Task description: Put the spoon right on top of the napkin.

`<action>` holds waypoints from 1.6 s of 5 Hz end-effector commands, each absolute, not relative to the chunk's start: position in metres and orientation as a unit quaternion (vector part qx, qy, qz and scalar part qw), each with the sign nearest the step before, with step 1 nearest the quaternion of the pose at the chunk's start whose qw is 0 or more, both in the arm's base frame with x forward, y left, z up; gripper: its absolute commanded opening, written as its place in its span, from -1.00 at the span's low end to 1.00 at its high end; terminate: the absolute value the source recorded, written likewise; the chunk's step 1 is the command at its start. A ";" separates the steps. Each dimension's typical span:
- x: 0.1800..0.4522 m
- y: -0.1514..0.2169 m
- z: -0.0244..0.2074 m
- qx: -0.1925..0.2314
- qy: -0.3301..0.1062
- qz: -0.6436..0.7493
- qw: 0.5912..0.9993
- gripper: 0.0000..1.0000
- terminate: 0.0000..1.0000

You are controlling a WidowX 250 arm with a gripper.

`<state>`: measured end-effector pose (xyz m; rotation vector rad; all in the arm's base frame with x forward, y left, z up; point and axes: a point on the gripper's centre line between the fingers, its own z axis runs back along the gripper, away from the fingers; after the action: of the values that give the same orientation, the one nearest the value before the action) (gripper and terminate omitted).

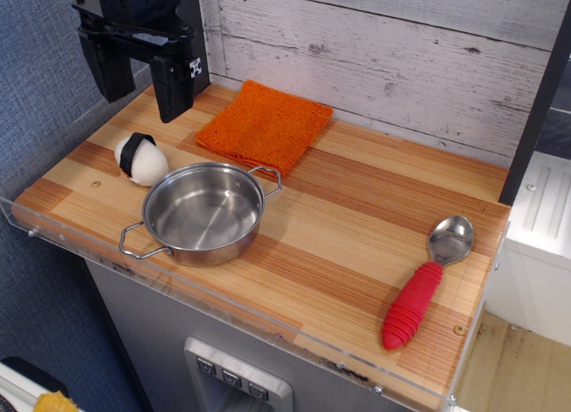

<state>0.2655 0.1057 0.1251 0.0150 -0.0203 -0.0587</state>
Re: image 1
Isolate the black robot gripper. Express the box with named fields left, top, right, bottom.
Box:
left=72, top=0, right=195, bottom=123

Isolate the red handled metal spoon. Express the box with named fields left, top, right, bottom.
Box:
left=381, top=216, right=475, bottom=350

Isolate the orange folded cloth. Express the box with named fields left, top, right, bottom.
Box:
left=195, top=80, right=334, bottom=176

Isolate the white toy sushi rice ball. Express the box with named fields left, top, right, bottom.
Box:
left=114, top=132, right=170, bottom=187

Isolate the stainless steel pot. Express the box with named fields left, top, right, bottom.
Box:
left=119, top=162, right=283, bottom=267

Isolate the grey toy fridge cabinet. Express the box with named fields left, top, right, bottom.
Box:
left=82, top=256, right=416, bottom=412

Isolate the silver dispenser button panel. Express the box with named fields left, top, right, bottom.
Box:
left=184, top=336, right=294, bottom=411

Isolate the yellow object at corner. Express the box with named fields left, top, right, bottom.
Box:
left=32, top=391, right=79, bottom=412

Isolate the clear acrylic table edge guard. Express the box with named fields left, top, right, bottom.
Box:
left=3, top=190, right=509, bottom=411

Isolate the white toy sink unit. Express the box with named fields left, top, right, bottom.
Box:
left=484, top=152, right=570, bottom=345

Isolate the black vertical frame post right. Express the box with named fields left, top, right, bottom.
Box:
left=499, top=3, right=570, bottom=206

